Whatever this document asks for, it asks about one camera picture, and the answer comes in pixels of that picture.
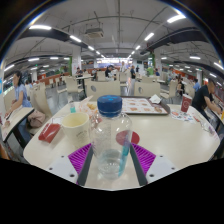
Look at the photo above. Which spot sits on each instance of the brown pastry piece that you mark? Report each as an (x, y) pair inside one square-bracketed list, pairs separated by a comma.
[(157, 109)]

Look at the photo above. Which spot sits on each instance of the white crumpled napkin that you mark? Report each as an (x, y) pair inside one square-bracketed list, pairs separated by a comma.
[(155, 98)]

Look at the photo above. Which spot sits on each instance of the clear water bottle blue cap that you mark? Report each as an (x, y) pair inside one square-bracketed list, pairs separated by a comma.
[(111, 140)]

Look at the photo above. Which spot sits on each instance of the dark brown food tray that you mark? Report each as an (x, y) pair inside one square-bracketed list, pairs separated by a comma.
[(165, 108)]

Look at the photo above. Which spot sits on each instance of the flat round red coaster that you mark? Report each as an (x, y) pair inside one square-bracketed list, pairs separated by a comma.
[(135, 137)]

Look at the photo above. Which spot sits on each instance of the small teal sanitizer bottle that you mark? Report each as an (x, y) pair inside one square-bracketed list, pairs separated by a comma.
[(72, 108)]

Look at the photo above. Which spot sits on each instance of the white leaflet red print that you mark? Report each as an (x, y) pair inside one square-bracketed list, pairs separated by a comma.
[(56, 119)]

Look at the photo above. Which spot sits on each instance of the plain beige chair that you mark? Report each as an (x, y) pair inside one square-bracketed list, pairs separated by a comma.
[(41, 101)]

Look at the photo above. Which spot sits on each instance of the colourful printed paper flyer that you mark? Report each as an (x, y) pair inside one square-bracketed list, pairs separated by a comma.
[(181, 116)]

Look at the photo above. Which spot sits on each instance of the ceiling lights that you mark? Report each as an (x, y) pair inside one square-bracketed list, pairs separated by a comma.
[(40, 27)]

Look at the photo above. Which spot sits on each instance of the red paper drink cup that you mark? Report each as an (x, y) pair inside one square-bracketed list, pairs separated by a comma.
[(186, 104)]

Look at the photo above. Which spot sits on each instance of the beige chair with round hole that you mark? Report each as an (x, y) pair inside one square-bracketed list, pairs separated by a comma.
[(148, 90), (103, 89)]

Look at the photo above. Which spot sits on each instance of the beige chairs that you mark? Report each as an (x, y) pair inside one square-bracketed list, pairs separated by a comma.
[(71, 85)]

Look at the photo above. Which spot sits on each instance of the person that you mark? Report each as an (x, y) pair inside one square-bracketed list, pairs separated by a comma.
[(180, 87), (108, 71), (197, 85), (21, 95), (201, 98), (124, 67), (79, 72), (133, 72)]

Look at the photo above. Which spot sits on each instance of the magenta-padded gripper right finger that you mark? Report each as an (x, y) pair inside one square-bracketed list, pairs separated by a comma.
[(146, 160)]

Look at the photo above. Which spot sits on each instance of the ceiling air unit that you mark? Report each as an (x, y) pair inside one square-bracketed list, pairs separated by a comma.
[(94, 32)]

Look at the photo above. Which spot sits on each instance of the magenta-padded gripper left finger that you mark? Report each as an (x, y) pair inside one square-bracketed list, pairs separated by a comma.
[(78, 160)]

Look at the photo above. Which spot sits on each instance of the printed tray liner paper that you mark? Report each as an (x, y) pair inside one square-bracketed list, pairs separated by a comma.
[(140, 105)]

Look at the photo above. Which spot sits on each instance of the cream paper cup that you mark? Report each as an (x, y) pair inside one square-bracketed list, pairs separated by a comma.
[(75, 133)]

